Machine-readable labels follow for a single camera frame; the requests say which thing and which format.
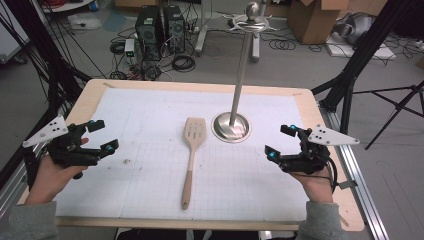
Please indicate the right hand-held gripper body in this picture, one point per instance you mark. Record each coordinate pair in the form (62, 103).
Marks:
(306, 160)

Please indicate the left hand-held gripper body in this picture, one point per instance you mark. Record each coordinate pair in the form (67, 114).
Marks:
(71, 153)

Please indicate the wooden slotted spatula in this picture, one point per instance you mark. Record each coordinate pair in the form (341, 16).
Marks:
(194, 141)

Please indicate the person's right hand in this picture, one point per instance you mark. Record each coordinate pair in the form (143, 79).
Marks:
(316, 188)

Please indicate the white grid mat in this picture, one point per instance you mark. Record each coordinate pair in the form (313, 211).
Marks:
(150, 110)

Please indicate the steel utensil hanging stand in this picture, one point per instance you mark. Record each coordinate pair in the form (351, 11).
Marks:
(240, 83)

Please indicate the tan tape strip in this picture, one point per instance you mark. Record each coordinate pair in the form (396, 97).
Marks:
(344, 221)

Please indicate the small white power box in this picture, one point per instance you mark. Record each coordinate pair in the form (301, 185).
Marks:
(129, 46)

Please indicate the white metal stand leg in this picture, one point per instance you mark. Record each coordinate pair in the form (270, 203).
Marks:
(201, 36)
(255, 50)

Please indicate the clear plastic bag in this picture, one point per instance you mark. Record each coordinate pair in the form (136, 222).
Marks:
(85, 21)

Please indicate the black tripod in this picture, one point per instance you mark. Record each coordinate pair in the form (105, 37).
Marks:
(396, 106)

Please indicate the black computer tower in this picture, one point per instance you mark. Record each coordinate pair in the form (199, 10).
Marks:
(174, 26)
(148, 30)

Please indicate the brown cardboard box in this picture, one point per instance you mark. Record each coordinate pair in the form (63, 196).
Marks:
(310, 20)

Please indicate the white flat board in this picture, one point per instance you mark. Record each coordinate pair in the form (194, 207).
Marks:
(383, 51)

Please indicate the grey rounded device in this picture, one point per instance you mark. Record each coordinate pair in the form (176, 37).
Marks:
(356, 26)

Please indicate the grey metal bracket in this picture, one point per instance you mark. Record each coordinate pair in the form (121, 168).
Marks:
(348, 184)

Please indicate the aluminium rail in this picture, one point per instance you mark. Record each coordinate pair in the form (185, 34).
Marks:
(363, 186)
(13, 196)

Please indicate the black metal frame stand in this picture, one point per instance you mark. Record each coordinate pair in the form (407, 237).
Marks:
(363, 50)
(53, 76)

